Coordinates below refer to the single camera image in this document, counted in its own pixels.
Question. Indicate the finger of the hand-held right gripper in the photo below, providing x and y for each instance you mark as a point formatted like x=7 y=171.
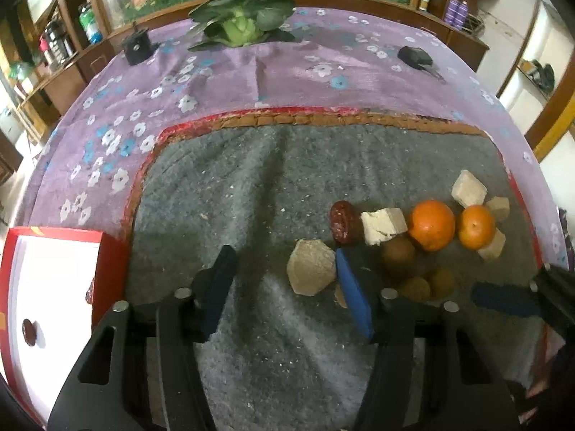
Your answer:
x=503 y=301

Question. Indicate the purple bottles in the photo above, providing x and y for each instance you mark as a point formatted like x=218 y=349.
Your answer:
x=451 y=9

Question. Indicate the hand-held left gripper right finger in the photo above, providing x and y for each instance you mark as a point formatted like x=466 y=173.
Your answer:
x=355 y=298

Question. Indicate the brown round fruit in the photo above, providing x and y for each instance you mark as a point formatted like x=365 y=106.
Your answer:
x=442 y=281
x=397 y=256
x=415 y=288

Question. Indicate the red cardboard box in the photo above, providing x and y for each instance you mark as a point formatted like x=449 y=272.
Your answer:
x=58 y=287

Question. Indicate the large orange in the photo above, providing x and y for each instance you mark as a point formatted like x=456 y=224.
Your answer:
x=433 y=225

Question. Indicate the red date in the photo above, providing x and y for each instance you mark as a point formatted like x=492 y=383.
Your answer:
x=29 y=332
x=345 y=226

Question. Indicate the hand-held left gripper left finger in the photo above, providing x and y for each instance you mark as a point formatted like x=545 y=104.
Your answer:
x=216 y=287

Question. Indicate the black square device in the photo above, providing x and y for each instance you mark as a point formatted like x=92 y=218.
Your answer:
x=136 y=47

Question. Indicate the purple can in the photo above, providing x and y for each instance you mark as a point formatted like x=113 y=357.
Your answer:
x=462 y=12

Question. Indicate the grey mat with red border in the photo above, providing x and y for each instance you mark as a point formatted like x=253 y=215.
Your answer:
x=278 y=188

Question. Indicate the small orange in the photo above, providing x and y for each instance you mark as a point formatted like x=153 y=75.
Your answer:
x=476 y=228

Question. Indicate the green leafy plant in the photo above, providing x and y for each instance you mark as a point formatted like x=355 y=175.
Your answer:
x=242 y=13

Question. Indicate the wooden shelf cabinet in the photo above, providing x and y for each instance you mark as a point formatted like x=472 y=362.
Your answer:
x=31 y=85

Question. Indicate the green plastic bottle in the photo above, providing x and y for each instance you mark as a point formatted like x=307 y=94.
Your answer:
x=89 y=24

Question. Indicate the black thermos flask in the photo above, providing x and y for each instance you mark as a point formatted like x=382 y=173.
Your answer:
x=56 y=42

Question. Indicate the purple floral tablecloth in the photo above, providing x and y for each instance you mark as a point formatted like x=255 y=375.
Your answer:
x=278 y=76

